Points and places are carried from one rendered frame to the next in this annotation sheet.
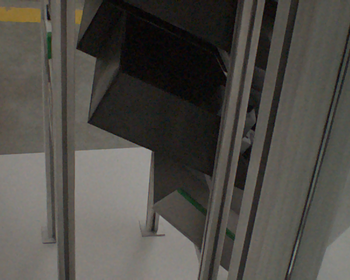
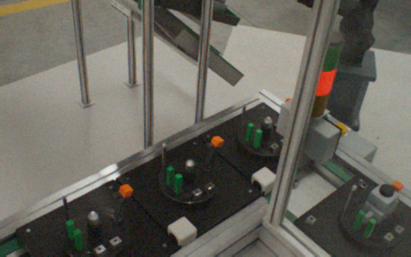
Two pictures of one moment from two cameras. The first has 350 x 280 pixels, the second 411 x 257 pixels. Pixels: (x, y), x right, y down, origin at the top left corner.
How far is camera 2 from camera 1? 0.57 m
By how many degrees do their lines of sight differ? 23
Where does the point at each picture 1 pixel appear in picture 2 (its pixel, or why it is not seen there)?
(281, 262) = not seen: outside the picture
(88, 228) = (101, 94)
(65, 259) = (148, 75)
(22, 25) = not seen: outside the picture
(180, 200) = (185, 33)
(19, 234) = (67, 108)
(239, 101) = not seen: outside the picture
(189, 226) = (190, 46)
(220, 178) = (207, 13)
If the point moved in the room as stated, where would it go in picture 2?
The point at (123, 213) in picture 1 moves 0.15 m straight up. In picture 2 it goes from (113, 82) to (111, 42)
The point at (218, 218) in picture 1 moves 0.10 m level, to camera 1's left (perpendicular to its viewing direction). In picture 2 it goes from (206, 34) to (168, 42)
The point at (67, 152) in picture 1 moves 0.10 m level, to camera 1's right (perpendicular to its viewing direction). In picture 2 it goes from (150, 14) to (193, 6)
